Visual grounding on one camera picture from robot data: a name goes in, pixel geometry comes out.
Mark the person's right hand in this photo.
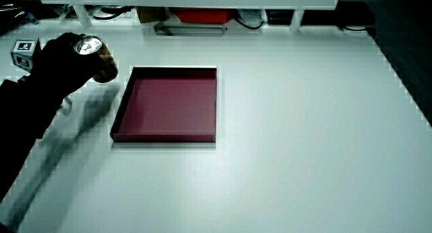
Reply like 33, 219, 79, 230
10, 32, 106, 102

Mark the black cable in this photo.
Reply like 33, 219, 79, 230
92, 5, 135, 22
234, 16, 266, 30

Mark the red box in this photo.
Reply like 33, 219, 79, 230
173, 7, 236, 24

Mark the brown cardboard box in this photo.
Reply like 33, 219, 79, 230
136, 6, 168, 24

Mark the red bull can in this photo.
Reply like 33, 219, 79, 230
73, 35, 119, 84

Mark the person's right forearm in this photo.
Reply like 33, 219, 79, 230
0, 74, 65, 204

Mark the white desk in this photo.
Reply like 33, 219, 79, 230
0, 18, 432, 233

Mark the maroon tray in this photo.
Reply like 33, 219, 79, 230
109, 66, 218, 143

